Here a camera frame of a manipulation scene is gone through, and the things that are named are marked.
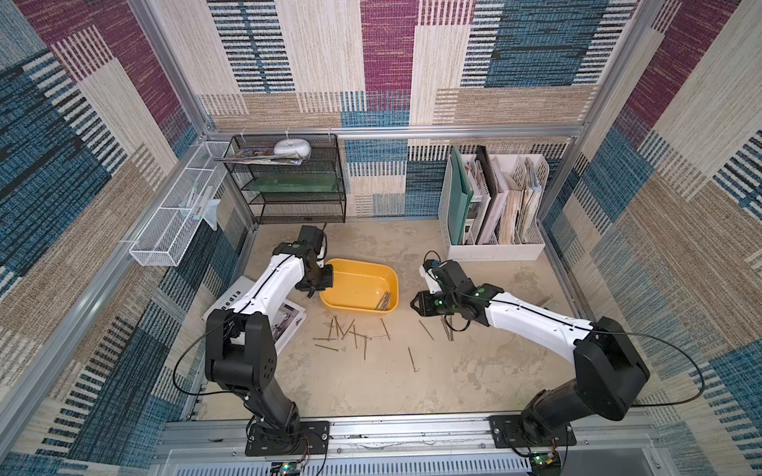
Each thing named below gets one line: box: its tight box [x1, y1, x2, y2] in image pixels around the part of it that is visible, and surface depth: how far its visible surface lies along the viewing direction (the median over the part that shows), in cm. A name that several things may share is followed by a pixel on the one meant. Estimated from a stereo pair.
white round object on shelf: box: [272, 138, 312, 159], surface depth 91 cm
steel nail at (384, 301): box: [375, 290, 391, 312], surface depth 99 cm
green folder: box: [447, 146, 475, 246], surface depth 91 cm
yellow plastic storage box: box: [319, 258, 400, 315], surface depth 99 cm
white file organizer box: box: [438, 145, 550, 262], surface depth 101 cm
